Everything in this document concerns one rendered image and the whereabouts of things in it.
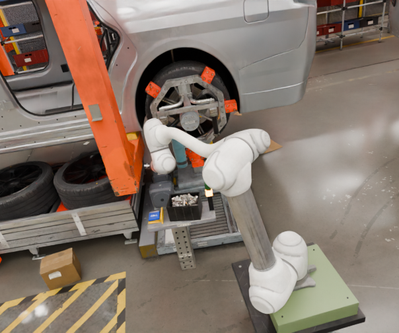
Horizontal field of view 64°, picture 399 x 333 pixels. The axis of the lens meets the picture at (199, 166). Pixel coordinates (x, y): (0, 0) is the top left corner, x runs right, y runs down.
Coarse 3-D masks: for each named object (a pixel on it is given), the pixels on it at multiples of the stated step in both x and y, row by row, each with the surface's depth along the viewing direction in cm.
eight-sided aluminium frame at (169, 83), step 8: (168, 80) 229; (176, 80) 226; (184, 80) 226; (192, 80) 230; (200, 80) 226; (168, 88) 228; (208, 88) 230; (216, 88) 235; (160, 96) 231; (152, 104) 233; (224, 104) 237; (152, 112) 236; (224, 112) 241; (224, 120) 244; (208, 136) 251
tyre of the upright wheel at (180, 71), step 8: (176, 64) 240; (184, 64) 237; (192, 64) 237; (200, 64) 243; (160, 72) 244; (168, 72) 231; (176, 72) 231; (184, 72) 231; (192, 72) 232; (200, 72) 232; (216, 72) 253; (152, 80) 252; (160, 80) 233; (216, 80) 236; (224, 88) 240; (152, 96) 239; (224, 96) 243; (224, 128) 257
